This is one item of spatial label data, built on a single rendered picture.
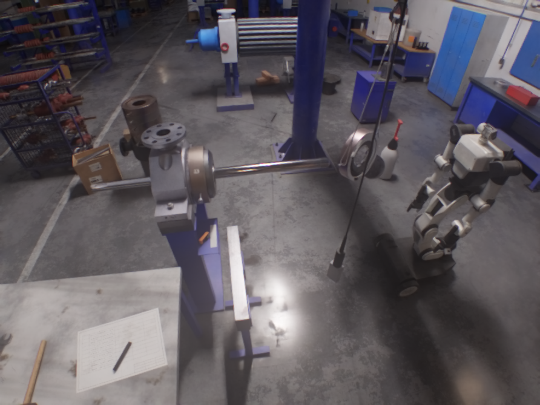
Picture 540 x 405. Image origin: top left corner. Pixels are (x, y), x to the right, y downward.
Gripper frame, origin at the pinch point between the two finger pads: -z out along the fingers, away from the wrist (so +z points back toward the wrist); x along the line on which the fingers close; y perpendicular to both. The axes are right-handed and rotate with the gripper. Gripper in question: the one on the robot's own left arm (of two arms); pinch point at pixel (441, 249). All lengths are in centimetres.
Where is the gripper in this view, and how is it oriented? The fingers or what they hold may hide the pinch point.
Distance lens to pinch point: 238.8
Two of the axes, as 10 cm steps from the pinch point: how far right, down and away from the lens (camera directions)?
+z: 2.0, -7.3, -6.6
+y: 1.4, 6.8, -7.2
